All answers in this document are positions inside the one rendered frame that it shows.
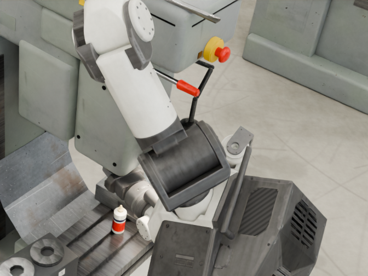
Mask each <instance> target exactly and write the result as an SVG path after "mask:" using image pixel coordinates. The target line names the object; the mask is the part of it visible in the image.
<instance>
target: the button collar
mask: <svg viewBox="0 0 368 276"><path fill-rule="evenodd" d="M223 46H224V42H223V39H220V38H218V37H216V36H215V37H212V38H211V39H210V40H209V41H208V43H207V44H206V46H205V49H204V53H203V57H204V59H205V60H206V61H208V62H211V63H212V62H215V61H216V60H217V59H218V58H219V57H217V56H215V50H216V49H217V48H218V47H220V48H223Z"/></svg>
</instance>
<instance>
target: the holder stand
mask: <svg viewBox="0 0 368 276"><path fill-rule="evenodd" d="M77 267H78V256H77V255H76V254H75V253H74V252H73V251H71V250H70V249H69V248H68V247H67V246H66V245H64V244H63V243H62V242H61V241H59V240H58V238H56V237H55V236H54V235H52V234H51V233H48V234H46V235H44V236H42V237H41V238H39V239H38V240H36V241H34V242H33V243H31V244H30V245H28V246H26V247H25V248H23V249H21V250H20V251H18V252H16V253H15V254H13V255H11V256H10V257H8V258H6V259H5V260H4V261H2V262H0V276H77Z"/></svg>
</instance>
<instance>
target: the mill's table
mask: <svg viewBox="0 0 368 276"><path fill-rule="evenodd" d="M113 214H114V210H112V209H111V208H109V207H107V206H106V205H104V204H103V203H100V204H99V205H98V206H96V207H95V208H94V209H92V210H91V211H90V212H89V213H87V214H86V215H85V216H83V217H82V218H81V219H80V220H78V221H77V222H76V223H75V224H73V225H72V226H71V227H70V228H68V229H67V230H65V231H64V232H63V233H62V234H60V235H59V236H58V237H57V238H58V240H59V241H61V242H62V243H63V244H64V245H66V246H67V247H68V248H69V249H70V250H71V251H73V252H74V253H75V254H76V255H77V256H78V267H77V276H129V275H131V274H132V273H133V272H134V271H135V270H136V269H137V268H138V267H140V266H141V265H142V264H143V263H144V262H145V261H146V260H147V259H148V258H149V257H150V256H151V255H152V251H153V246H154V242H153V241H152V240H149V241H146V240H144V239H143V237H142V236H141V234H140V233H139V231H138V228H137V225H136V224H135V223H134V222H133V221H130V220H129V219H127V218H126V220H125V228H124V232H123V233H121V234H115V233H114V232H113V231H112V222H113Z"/></svg>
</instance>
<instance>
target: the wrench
mask: <svg viewBox="0 0 368 276"><path fill-rule="evenodd" d="M165 1H167V2H169V3H171V4H173V5H176V6H178V7H180V8H182V9H184V10H187V11H189V12H191V13H193V14H195V15H197V16H200V17H202V18H204V19H207V20H209V21H211V22H213V23H215V24H216V23H218V22H219V21H220V20H221V18H219V17H217V16H214V15H212V14H210V13H208V12H206V11H203V10H201V9H199V8H197V7H194V6H192V5H190V4H188V3H186V2H184V1H181V0H165Z"/></svg>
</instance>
